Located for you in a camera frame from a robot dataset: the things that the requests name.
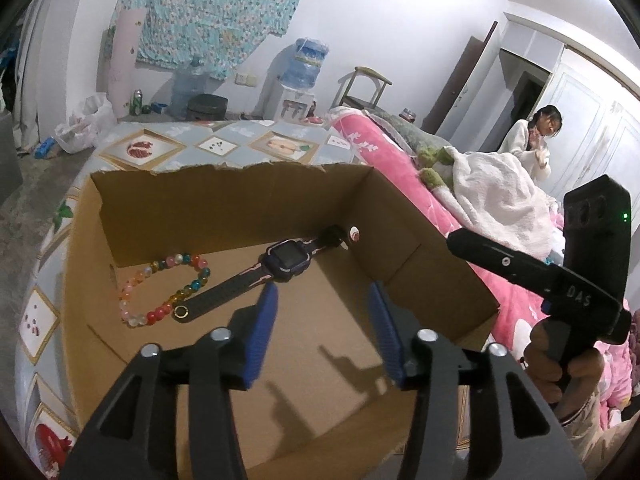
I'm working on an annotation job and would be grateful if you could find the green plush toy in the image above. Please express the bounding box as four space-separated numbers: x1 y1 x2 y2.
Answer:
415 147 456 188

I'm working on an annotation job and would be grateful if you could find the fruit print tablecloth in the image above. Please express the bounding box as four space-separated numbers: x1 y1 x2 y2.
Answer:
14 119 371 480

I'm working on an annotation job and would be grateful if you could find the pink floral blanket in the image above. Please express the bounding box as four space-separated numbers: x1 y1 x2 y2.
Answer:
325 107 640 426

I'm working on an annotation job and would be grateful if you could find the white curtain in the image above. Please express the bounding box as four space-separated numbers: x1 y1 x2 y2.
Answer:
10 0 56 151

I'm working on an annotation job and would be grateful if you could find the pink rolled mat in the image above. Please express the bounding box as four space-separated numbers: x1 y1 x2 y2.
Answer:
109 10 143 121

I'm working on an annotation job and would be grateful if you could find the white plastic bag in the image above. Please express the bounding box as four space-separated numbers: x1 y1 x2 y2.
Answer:
54 92 116 155

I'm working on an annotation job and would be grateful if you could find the dark purple smart watch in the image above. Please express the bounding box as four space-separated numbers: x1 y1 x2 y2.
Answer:
172 226 357 322

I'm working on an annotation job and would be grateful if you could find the black round pot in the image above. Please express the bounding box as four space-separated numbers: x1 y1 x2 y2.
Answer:
187 94 228 122

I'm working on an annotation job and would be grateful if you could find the white fleece blanket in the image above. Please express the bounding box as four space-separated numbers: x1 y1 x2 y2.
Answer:
440 145 558 261

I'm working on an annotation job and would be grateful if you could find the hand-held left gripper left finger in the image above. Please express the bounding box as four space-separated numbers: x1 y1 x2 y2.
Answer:
60 282 279 480

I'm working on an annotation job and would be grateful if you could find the person's right hand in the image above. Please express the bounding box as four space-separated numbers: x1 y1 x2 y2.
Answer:
522 317 607 423

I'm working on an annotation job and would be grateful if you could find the teal floral wall cloth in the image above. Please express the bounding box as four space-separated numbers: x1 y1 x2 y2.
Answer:
115 0 316 81

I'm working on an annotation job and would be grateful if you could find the brown door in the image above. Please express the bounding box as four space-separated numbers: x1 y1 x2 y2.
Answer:
435 20 499 136

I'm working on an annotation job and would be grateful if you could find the multicoloured bead bracelet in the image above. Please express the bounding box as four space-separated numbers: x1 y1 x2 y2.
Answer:
119 254 212 328

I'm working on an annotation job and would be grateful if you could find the brown cardboard box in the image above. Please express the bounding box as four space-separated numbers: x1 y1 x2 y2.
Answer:
60 162 501 480

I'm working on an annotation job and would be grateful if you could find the person's right forearm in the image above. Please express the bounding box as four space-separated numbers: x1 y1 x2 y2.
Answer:
555 390 640 480

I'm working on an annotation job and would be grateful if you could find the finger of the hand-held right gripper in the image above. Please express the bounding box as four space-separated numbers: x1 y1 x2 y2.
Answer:
446 229 561 293

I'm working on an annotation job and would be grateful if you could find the wooden chair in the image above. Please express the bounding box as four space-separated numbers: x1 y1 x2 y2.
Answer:
342 66 393 111

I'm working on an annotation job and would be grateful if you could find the white water dispenser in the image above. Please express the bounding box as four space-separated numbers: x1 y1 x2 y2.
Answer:
277 85 317 121

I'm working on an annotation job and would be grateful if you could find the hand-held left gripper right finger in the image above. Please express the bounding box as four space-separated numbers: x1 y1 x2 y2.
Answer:
367 282 586 480

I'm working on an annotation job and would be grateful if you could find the white wardrobe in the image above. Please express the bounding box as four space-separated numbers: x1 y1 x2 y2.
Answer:
545 45 640 241

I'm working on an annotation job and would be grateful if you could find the clear empty water jug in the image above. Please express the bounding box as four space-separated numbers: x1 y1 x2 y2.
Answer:
170 57 208 121

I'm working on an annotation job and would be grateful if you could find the grey green blanket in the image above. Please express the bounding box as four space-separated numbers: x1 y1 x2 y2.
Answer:
365 110 451 153

